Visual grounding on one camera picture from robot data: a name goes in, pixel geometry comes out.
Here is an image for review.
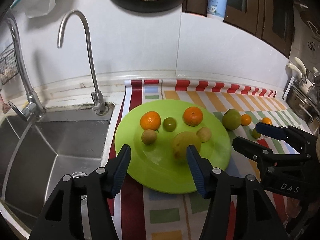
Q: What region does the small orange tangerine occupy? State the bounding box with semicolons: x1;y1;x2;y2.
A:
241;114;252;126
261;117;272;125

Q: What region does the large green apple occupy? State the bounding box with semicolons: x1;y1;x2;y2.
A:
222;109;241;131

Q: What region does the small tan fruit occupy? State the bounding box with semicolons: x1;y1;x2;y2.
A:
141;129;157;145
196;127;212;142

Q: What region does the large orange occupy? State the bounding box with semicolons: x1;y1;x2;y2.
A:
183;106;203;127

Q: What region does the large yellow-green apple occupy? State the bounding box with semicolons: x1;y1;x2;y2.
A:
171;132;201;161

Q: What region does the small green lime fruit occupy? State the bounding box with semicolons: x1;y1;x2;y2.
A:
163;117;177;132

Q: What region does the small orange mandarin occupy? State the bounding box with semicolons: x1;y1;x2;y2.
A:
140;111;161;131

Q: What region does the operator right hand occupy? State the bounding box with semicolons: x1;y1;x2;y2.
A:
286;197;302;218

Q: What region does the small dark green fruit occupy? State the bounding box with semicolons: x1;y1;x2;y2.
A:
251;128;261;139

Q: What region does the steel pot stack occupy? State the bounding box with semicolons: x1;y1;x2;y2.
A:
285;85;319;135

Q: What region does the stainless steel sink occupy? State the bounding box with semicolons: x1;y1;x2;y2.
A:
1;102;114;239

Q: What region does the colourful striped table cloth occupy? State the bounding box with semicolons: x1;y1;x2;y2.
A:
108;80;309;239

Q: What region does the steel sink mixer tap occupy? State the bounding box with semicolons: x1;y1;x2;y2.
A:
4;11;46;121

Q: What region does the curved steel tap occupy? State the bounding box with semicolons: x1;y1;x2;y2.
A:
56;9;107;115

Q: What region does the white blue bottle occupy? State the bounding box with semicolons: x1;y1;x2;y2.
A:
207;0;227;22

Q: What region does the cream handled utensil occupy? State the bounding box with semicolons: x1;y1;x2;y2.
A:
287;63;306;82
294;56;307;75

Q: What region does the dark wooden window frame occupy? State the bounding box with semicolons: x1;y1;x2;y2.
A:
182;0;296;58

